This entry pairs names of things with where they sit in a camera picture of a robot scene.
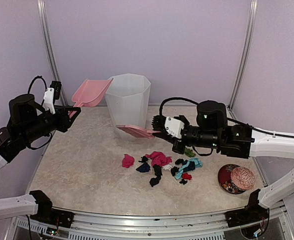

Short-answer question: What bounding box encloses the pink patterned small bowl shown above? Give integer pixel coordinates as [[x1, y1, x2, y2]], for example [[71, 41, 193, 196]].
[[231, 166, 256, 191]]

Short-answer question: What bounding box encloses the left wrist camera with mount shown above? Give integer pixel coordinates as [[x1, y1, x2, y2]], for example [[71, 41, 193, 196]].
[[42, 81, 62, 115]]

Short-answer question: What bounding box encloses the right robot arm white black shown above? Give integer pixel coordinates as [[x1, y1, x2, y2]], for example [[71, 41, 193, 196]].
[[152, 98, 294, 222]]

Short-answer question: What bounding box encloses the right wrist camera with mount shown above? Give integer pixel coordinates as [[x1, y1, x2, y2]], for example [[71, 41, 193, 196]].
[[152, 115, 190, 139]]

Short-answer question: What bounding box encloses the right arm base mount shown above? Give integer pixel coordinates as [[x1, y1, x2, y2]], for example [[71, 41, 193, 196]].
[[225, 189, 270, 228]]

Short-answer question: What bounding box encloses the black paper scrap strip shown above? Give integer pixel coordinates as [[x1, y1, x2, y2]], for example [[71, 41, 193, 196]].
[[149, 164, 162, 187]]

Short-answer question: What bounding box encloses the translucent white waste bin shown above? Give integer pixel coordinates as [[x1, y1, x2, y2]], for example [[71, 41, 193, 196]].
[[105, 73, 151, 141]]

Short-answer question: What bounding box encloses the pink plastic hand brush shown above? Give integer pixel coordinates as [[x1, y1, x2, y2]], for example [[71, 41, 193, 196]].
[[116, 124, 161, 139]]

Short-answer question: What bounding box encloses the right aluminium frame post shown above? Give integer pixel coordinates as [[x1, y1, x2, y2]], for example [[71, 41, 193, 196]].
[[228, 0, 258, 112]]

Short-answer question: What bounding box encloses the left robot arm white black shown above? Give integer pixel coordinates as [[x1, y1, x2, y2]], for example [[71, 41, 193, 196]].
[[0, 81, 81, 223]]

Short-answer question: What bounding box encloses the magenta paper scrap top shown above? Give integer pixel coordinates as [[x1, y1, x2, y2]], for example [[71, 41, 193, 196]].
[[122, 154, 135, 168]]

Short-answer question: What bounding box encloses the white paper scrap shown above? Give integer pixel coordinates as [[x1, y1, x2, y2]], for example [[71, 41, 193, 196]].
[[162, 164, 172, 171]]

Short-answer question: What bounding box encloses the navy paper scrap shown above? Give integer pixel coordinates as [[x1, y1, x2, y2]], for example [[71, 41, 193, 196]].
[[136, 162, 150, 173]]

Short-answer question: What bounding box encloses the front aluminium rail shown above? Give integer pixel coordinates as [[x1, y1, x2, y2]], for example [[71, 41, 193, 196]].
[[10, 207, 291, 240]]

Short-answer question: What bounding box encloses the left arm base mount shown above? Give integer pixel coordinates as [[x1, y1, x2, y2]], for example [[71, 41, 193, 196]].
[[29, 190, 74, 229]]

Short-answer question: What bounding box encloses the green paper scrap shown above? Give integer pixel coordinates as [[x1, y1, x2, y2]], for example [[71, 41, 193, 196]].
[[184, 148, 196, 158]]

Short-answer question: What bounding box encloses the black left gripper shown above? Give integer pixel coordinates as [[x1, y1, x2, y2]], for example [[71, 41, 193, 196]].
[[21, 105, 80, 144]]

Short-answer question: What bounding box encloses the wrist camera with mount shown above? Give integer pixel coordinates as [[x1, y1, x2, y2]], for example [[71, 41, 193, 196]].
[[152, 115, 190, 139], [42, 81, 62, 115]]

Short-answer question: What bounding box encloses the dark red patterned round dish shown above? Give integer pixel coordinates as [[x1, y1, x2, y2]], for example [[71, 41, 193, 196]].
[[218, 164, 245, 195]]

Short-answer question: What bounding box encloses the pink plastic dustpan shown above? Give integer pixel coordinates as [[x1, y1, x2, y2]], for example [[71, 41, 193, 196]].
[[71, 78, 113, 108]]

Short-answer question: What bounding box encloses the small black paper scrap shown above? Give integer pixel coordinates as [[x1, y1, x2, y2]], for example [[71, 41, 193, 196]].
[[179, 179, 188, 185]]

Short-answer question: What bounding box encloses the small red paper scrap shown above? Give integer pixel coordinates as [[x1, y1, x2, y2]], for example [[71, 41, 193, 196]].
[[182, 172, 192, 180]]

